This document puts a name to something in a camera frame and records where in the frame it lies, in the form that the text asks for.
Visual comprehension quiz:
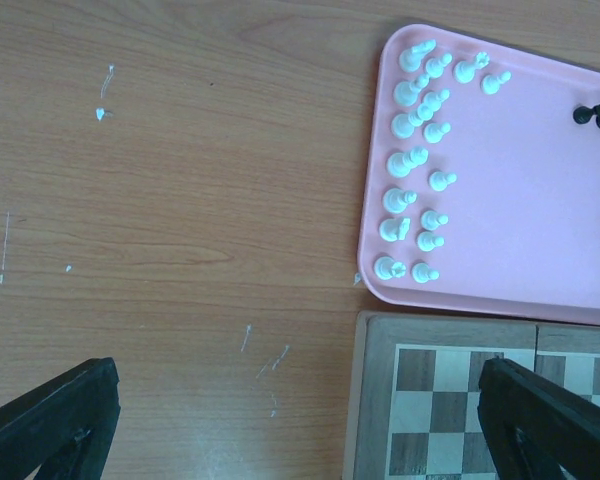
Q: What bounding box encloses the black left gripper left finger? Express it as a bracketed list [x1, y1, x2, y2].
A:
[0, 357, 120, 479]

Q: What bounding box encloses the white chess knight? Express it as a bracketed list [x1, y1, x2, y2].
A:
[379, 217, 411, 242]
[398, 39, 437, 73]

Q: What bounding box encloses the pink plastic tray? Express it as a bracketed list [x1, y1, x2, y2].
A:
[358, 24, 600, 325]

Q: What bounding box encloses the white chess queen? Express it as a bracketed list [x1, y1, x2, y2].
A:
[386, 147, 429, 178]

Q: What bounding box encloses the white chess rook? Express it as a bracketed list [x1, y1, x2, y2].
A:
[373, 255, 407, 280]
[453, 52, 490, 84]

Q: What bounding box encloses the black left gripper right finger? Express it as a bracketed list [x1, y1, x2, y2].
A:
[477, 358, 600, 479]

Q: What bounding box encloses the wooden chessboard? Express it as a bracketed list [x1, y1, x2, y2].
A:
[342, 311, 600, 479]

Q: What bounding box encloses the white chess king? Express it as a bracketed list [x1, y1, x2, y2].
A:
[391, 105, 434, 139]

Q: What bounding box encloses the white chess pawn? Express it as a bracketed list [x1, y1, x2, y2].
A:
[481, 71, 512, 95]
[423, 122, 451, 144]
[417, 89, 450, 121]
[428, 171, 457, 192]
[425, 53, 453, 79]
[416, 231, 445, 252]
[411, 262, 440, 284]
[420, 210, 449, 231]

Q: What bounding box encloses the white chess bishop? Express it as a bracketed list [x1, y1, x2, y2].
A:
[393, 73, 430, 107]
[382, 188, 418, 214]

